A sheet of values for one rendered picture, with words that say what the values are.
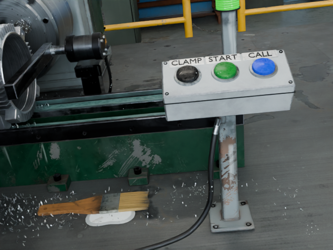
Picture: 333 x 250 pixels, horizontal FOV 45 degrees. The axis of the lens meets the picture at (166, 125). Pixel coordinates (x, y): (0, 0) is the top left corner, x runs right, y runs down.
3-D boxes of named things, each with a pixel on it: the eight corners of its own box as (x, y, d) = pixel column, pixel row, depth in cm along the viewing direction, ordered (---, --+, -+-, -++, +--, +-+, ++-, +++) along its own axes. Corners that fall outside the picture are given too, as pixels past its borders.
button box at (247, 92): (165, 122, 56) (161, 96, 52) (164, 85, 60) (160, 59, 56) (291, 111, 55) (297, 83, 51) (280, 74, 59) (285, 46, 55)
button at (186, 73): (177, 90, 54) (176, 80, 52) (176, 74, 56) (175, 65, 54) (200, 88, 54) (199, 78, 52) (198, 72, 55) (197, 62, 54)
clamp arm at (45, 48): (44, 55, 93) (4, 101, 71) (41, 42, 92) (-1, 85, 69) (59, 54, 93) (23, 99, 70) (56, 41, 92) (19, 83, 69)
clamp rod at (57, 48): (49, 56, 90) (47, 48, 89) (51, 54, 92) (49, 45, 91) (84, 53, 90) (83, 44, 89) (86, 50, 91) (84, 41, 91)
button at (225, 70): (215, 87, 53) (215, 77, 52) (212, 71, 55) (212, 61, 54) (238, 84, 53) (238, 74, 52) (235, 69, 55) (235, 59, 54)
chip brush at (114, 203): (35, 221, 72) (34, 218, 72) (42, 203, 76) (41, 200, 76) (149, 210, 71) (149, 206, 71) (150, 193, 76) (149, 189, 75)
